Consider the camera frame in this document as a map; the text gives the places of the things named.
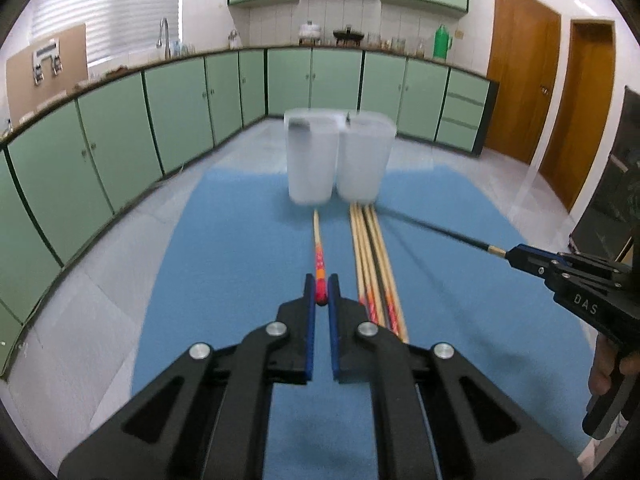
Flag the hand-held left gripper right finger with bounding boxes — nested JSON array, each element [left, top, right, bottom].
[[327, 274, 583, 480]]

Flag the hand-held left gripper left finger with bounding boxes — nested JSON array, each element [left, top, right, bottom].
[[59, 274, 317, 480]]

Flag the white window blind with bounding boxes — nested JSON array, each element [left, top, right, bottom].
[[30, 0, 183, 68]]

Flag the dark board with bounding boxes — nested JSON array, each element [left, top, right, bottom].
[[570, 85, 640, 266]]

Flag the bundle of wooden chopsticks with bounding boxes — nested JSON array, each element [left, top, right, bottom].
[[370, 204, 410, 345]]

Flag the person's right hand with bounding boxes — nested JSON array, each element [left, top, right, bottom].
[[589, 332, 622, 396]]

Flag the wooden chopstick red patterned end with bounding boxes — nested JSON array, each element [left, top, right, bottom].
[[312, 210, 331, 308], [364, 204, 401, 336], [349, 204, 367, 311], [354, 204, 378, 322]]

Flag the metal faucet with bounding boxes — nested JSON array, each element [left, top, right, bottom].
[[157, 17, 173, 58]]

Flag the green thermos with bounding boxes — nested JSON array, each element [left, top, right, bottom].
[[432, 24, 453, 59]]

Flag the white two-compartment utensil holder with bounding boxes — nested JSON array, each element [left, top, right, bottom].
[[283, 107, 397, 206]]

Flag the row of glass jars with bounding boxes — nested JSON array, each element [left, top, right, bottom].
[[367, 35, 431, 57]]

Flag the green base cabinets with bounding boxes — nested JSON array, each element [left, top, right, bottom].
[[0, 45, 501, 381]]

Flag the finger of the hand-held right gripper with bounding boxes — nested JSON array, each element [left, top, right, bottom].
[[515, 244, 631, 277], [506, 247, 623, 291]]

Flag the brown wooden door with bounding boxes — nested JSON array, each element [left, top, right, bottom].
[[485, 0, 562, 163], [537, 19, 616, 211]]

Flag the white clip bracket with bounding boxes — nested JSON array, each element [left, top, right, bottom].
[[32, 40, 63, 86]]

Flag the blue mat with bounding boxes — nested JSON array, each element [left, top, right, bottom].
[[131, 167, 596, 480]]

